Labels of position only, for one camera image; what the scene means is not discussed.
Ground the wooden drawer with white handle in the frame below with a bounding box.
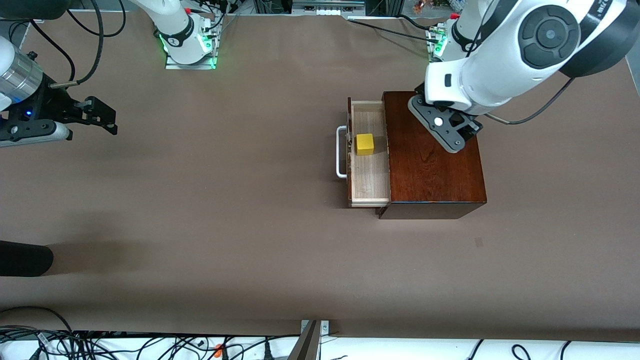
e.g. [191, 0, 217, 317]
[336, 97, 392, 208]

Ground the dark brown wooden cabinet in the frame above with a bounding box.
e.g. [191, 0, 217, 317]
[376, 91, 488, 220]

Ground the black cylindrical object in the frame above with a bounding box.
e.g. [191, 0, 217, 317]
[0, 240, 54, 277]

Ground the grey box with ports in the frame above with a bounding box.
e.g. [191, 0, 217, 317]
[291, 0, 367, 17]

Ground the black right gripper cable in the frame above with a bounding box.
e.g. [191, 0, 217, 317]
[50, 0, 106, 90]

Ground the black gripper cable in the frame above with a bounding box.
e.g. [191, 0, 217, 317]
[50, 0, 106, 90]
[484, 75, 576, 126]

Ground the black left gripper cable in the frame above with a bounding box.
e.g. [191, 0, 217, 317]
[484, 75, 576, 126]

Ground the short black table cable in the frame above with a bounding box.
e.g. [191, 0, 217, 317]
[395, 14, 446, 34]

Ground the long black table cable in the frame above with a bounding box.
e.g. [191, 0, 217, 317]
[348, 19, 433, 43]

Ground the small metal clamp bracket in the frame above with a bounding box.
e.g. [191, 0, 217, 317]
[300, 320, 331, 337]

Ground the dark grey stand post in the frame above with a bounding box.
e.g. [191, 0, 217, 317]
[286, 320, 322, 360]

